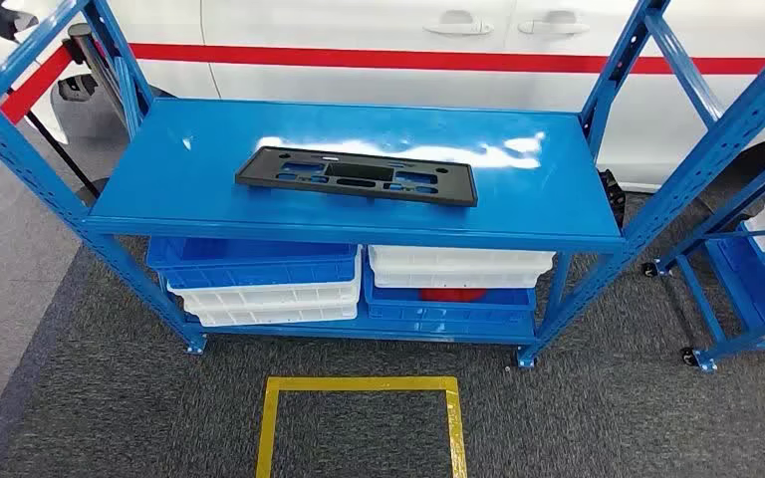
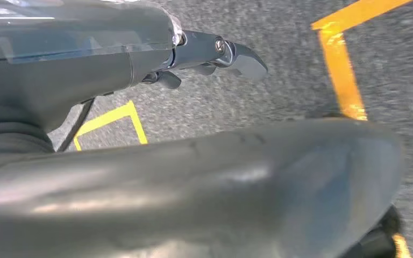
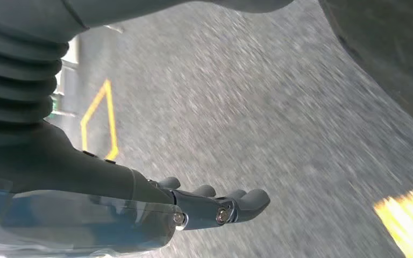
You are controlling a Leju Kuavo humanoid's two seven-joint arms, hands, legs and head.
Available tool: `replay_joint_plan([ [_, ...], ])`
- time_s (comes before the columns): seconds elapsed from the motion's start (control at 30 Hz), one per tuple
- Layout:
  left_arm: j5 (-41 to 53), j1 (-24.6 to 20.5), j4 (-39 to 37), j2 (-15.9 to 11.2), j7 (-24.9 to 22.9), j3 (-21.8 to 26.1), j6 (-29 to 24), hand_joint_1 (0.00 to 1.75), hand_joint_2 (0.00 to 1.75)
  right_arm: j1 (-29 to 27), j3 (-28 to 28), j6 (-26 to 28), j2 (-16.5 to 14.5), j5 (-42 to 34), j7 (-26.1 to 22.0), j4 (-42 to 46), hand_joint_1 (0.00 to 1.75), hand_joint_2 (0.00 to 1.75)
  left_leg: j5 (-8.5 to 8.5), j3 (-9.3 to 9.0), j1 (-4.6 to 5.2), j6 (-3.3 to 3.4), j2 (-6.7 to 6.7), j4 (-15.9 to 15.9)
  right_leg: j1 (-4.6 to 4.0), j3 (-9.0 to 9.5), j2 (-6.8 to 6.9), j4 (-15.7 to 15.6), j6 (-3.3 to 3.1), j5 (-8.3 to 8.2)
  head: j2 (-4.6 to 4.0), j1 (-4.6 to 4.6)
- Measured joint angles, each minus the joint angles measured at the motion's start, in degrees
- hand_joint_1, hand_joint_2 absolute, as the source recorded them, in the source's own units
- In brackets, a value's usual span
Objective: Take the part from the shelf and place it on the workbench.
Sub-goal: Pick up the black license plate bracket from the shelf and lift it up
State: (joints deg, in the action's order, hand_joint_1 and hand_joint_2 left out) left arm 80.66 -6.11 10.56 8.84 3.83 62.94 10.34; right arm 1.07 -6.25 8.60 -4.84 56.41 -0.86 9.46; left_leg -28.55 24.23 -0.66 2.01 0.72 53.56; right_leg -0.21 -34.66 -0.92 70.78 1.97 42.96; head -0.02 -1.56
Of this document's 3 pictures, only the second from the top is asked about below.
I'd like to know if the yellow floor tape square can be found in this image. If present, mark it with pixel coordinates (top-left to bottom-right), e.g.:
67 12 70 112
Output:
73 100 149 152
310 0 413 258

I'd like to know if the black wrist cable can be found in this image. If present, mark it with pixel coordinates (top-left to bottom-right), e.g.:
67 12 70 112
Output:
56 98 96 153

